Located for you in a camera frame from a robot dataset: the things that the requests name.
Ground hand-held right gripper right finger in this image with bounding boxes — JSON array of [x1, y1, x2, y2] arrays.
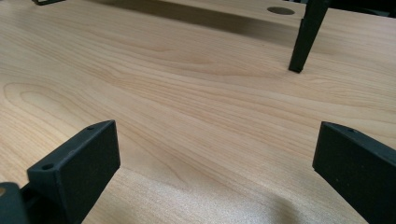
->
[[312, 120, 396, 224]]

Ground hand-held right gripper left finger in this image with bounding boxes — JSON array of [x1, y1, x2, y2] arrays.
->
[[26, 119, 121, 224]]

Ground black stand leg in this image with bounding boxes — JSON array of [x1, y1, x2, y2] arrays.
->
[[288, 0, 331, 74]]

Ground black stand foot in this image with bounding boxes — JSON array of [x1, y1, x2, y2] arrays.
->
[[32, 0, 67, 7]]

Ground round grey cable grommet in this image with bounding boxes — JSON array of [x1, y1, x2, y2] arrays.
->
[[266, 6, 296, 16]]

